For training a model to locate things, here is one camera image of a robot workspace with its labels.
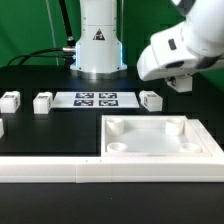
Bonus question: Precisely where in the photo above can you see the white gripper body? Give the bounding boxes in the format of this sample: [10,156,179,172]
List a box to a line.
[137,22,198,81]

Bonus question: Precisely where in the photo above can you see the black cable bundle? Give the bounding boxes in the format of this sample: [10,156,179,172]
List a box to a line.
[7,0,77,66]

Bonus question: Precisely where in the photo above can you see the white marker base plate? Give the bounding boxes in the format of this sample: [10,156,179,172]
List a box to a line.
[52,92,139,108]

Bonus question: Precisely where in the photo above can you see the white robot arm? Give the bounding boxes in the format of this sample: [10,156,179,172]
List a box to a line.
[71,0,224,81]

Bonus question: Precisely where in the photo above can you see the white square table top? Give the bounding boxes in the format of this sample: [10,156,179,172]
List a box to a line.
[101,116,211,157]

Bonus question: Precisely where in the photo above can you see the white L-shaped obstacle fence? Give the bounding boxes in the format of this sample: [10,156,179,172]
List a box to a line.
[0,119,224,183]

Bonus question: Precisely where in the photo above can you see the white block at left edge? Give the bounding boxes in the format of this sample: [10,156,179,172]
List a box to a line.
[0,118,4,139]

